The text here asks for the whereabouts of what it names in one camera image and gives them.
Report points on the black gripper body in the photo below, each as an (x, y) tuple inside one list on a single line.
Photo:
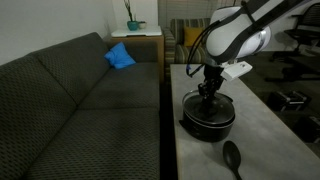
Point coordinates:
[(212, 81)]

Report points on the round glass pot lid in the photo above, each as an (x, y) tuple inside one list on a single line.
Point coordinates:
[(217, 113)]

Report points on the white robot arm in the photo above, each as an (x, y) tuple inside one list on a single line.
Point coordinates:
[(237, 32)]

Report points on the black cooking pot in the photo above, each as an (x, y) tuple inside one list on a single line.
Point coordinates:
[(205, 133)]

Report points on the teal plant pot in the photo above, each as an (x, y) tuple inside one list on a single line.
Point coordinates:
[(133, 25)]

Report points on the mustard yellow cushion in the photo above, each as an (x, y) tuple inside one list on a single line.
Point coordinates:
[(190, 35)]

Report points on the black equipment case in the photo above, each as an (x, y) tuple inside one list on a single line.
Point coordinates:
[(293, 100)]

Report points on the black plastic ladle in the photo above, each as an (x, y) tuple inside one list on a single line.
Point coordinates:
[(232, 157)]

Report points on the wooden side table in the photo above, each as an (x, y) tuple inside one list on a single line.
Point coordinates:
[(148, 34)]

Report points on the small white bowl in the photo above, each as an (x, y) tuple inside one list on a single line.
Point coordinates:
[(142, 25)]

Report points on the blue throw pillow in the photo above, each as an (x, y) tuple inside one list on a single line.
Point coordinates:
[(118, 57)]

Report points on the black office chair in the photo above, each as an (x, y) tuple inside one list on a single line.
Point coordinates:
[(305, 31)]

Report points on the dark box on floor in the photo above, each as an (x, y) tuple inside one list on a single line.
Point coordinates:
[(308, 129)]

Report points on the dark grey fabric sofa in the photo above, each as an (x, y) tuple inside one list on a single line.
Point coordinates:
[(67, 113)]

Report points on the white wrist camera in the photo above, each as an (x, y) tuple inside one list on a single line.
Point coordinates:
[(235, 70)]

